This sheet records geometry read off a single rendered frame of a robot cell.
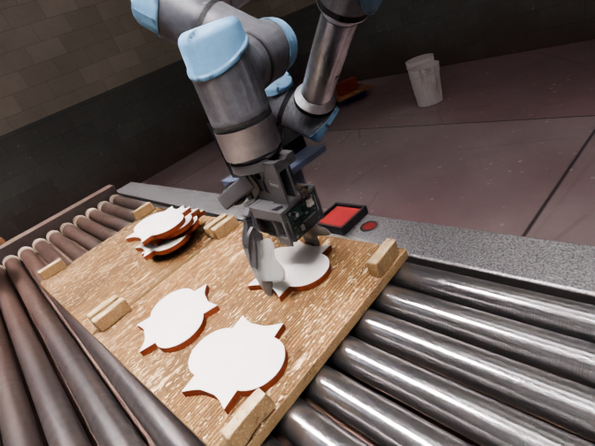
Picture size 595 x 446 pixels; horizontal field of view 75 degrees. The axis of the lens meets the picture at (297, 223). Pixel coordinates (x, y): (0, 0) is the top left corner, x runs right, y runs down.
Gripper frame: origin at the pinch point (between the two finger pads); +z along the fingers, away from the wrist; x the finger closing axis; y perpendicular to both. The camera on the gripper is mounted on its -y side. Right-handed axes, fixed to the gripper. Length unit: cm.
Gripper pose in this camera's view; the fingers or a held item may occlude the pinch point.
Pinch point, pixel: (290, 267)
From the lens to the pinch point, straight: 61.5
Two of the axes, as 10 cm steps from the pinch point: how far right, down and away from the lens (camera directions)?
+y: 7.2, 1.6, -6.8
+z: 2.9, 8.1, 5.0
